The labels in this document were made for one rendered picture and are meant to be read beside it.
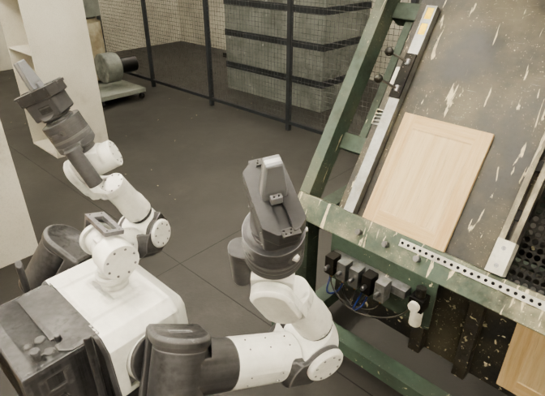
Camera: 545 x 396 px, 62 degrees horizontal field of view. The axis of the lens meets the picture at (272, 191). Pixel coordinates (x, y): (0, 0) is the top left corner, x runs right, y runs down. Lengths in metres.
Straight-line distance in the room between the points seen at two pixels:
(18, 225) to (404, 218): 2.57
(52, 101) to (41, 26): 3.84
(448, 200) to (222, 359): 1.31
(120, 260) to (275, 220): 0.37
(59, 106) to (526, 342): 1.87
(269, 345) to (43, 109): 0.68
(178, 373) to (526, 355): 1.68
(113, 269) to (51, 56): 4.21
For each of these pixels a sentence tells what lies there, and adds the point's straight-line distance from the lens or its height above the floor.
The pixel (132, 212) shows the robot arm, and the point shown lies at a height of 1.33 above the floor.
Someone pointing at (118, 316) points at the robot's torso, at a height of 1.37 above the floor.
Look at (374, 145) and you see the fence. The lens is 2.04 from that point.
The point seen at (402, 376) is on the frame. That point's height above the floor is 0.18.
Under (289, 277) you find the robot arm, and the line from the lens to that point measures 0.68.
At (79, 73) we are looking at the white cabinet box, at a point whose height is 0.80.
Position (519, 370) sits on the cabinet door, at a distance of 2.26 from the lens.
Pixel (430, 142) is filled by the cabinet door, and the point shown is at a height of 1.22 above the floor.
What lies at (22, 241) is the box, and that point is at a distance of 3.59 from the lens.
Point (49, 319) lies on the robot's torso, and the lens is 0.89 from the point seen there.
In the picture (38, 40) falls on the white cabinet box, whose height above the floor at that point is 1.17.
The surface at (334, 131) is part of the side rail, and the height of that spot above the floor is 1.17.
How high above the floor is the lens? 1.93
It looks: 29 degrees down
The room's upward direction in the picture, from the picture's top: straight up
